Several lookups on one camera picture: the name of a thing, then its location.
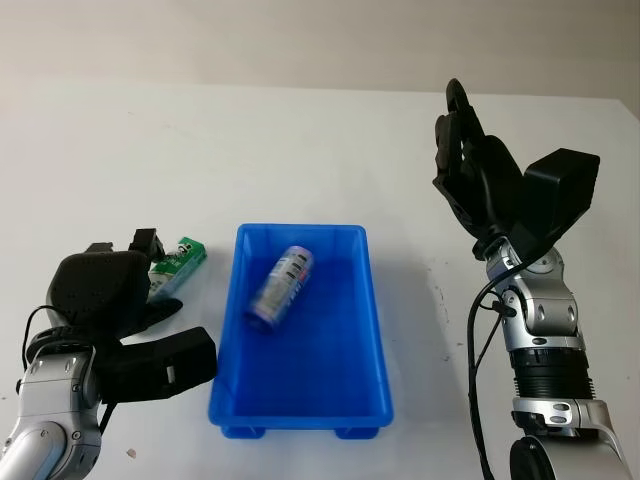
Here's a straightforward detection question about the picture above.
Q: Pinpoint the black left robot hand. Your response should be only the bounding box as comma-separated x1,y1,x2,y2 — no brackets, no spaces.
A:
45,228,184,342

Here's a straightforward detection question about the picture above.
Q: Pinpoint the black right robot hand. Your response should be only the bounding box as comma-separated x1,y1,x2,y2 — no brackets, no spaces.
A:
431,78,527,247

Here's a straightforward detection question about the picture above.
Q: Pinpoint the green toothpaste box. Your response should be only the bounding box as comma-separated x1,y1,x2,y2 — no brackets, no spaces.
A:
146,235,208,305

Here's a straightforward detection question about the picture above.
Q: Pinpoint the blue plastic tray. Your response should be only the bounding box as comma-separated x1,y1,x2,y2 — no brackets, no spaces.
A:
206,222,395,442

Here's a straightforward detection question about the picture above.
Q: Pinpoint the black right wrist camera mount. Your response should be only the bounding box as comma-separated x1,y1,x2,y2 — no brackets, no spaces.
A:
508,148,602,262

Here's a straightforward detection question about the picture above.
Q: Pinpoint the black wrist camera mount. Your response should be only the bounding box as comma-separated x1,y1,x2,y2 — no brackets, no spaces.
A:
508,148,602,262
93,326,219,404

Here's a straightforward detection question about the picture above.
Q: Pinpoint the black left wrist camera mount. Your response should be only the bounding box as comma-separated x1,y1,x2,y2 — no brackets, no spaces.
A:
93,326,219,404

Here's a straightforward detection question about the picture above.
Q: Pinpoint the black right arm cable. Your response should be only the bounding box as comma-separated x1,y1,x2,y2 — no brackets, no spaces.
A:
465,162,524,480

